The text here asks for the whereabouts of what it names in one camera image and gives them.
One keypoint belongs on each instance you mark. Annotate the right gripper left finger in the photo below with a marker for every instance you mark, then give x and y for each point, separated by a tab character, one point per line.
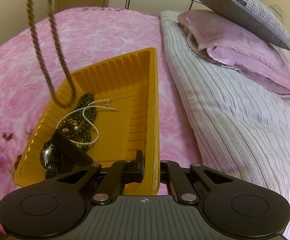
115	177

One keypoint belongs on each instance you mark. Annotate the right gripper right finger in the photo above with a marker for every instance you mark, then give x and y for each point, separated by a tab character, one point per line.
178	185

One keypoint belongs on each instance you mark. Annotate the black rectangular case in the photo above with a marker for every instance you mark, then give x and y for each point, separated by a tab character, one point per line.
68	148

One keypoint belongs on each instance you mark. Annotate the orange plastic tray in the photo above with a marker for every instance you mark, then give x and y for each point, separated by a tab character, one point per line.
131	122

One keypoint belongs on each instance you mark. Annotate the black strap watch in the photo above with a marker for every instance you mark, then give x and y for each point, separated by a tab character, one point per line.
53	162

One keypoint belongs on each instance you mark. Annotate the striped grey duvet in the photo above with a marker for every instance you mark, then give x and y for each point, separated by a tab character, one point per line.
241	128

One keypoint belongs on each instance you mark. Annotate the pink floral blanket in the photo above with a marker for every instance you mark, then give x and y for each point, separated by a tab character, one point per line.
88	35

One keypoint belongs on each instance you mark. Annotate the purple pillow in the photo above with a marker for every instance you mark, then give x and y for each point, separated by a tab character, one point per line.
225	43

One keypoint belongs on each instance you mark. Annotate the grey checked pillow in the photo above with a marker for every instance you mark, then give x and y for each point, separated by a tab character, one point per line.
254	16

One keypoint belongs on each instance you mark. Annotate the round wall mirror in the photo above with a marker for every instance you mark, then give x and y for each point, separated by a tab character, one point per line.
277	11

